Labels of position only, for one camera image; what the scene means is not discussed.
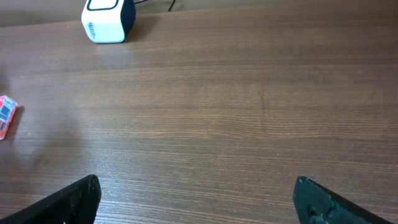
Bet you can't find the white barcode scanner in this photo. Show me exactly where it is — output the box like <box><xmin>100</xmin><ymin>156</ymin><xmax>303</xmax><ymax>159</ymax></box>
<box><xmin>81</xmin><ymin>0</ymin><xmax>136</xmax><ymax>44</ymax></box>

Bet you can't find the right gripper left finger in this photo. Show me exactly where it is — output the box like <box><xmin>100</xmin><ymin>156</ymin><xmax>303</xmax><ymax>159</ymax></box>
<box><xmin>1</xmin><ymin>174</ymin><xmax>101</xmax><ymax>224</ymax></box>

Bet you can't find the black scanner cable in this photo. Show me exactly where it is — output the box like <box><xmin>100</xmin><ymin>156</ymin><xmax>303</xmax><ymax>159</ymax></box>
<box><xmin>133</xmin><ymin>0</ymin><xmax>178</xmax><ymax>12</ymax></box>

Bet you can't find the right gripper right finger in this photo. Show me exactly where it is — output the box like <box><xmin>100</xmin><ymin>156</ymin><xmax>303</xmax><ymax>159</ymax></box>
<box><xmin>293</xmin><ymin>176</ymin><xmax>392</xmax><ymax>224</ymax></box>

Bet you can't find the red juice carton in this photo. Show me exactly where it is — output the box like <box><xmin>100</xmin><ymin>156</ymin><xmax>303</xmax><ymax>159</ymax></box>
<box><xmin>0</xmin><ymin>95</ymin><xmax>18</xmax><ymax>140</ymax></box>

